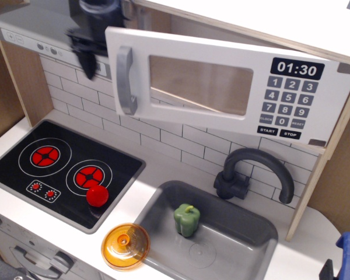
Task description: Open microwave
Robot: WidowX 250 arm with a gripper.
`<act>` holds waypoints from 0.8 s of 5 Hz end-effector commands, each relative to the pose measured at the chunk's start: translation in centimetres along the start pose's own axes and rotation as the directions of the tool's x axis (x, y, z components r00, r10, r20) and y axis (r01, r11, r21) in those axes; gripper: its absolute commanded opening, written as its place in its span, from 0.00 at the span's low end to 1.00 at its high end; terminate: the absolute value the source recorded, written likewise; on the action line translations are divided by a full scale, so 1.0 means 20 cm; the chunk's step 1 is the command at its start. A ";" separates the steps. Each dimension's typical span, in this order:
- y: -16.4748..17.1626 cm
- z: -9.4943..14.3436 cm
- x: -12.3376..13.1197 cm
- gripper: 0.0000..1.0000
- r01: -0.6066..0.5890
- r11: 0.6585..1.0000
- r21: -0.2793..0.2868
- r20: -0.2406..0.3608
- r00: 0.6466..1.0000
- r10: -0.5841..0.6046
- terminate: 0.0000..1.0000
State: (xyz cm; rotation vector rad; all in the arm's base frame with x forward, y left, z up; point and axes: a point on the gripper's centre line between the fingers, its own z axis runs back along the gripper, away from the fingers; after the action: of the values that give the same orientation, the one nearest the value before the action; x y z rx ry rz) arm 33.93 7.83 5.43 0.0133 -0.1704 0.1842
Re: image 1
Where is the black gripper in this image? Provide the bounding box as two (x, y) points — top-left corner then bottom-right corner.
(66, 7), (125, 80)

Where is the grey microwave door handle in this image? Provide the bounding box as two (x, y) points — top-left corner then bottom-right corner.
(116, 46), (138, 116)

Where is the white toy microwave door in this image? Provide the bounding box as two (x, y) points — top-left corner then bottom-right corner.
(105, 27), (350, 147)

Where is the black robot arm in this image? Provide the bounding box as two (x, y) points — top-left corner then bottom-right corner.
(66, 1), (125, 79)

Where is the grey toy range hood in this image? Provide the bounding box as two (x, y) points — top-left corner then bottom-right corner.
(0, 1), (111, 79)

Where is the black toy stove top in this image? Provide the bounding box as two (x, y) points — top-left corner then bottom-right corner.
(0, 120), (145, 234)

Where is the red toy tomato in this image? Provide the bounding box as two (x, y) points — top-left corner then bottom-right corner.
(86, 185), (109, 208)

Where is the green toy bell pepper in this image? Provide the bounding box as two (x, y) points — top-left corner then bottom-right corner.
(174, 204), (201, 237)

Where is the dark grey toy faucet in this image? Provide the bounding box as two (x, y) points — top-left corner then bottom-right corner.
(213, 148), (295, 205)

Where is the orange transparent pot lid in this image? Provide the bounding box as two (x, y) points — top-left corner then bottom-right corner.
(101, 223), (151, 271)

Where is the grey toy oven front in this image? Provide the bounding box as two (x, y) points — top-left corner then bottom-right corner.
(0, 214), (111, 279)

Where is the grey toy sink basin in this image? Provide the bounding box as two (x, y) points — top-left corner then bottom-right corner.
(135, 181), (278, 279)

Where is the black clamp piece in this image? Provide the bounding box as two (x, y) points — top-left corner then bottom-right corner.
(318, 259), (334, 280)

